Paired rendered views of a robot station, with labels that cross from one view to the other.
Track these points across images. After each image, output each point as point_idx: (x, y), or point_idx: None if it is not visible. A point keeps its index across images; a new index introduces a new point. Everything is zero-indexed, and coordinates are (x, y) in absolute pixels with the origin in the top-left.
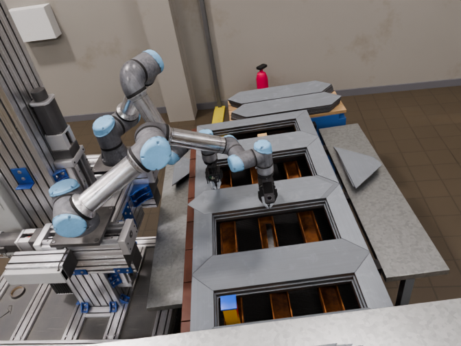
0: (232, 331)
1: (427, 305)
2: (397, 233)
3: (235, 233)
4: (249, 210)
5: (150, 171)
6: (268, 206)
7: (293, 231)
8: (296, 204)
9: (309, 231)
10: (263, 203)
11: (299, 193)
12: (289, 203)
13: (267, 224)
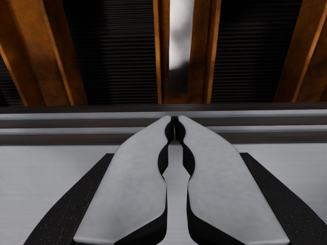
0: None
1: None
2: None
3: (304, 67)
4: (280, 133)
5: None
6: (178, 118)
7: (119, 98)
8: (29, 134)
9: (50, 56)
10: (226, 147)
11: (13, 186)
12: (58, 141)
13: (182, 91)
